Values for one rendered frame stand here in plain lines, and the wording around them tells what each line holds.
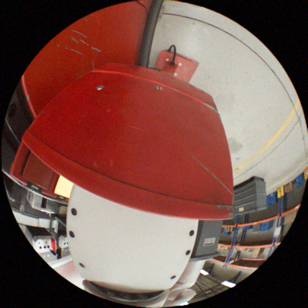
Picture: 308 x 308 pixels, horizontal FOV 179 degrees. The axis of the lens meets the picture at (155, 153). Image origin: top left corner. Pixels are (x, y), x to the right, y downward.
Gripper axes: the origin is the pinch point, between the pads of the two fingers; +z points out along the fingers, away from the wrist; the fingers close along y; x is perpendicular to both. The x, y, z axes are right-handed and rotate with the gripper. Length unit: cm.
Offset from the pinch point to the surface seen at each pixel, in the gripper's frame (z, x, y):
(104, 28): 20.6, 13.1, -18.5
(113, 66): 6.2, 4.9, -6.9
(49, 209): -19.2, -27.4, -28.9
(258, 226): -121, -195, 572
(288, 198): -41, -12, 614
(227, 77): 71, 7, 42
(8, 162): -9.8, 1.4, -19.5
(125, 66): 6.7, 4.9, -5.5
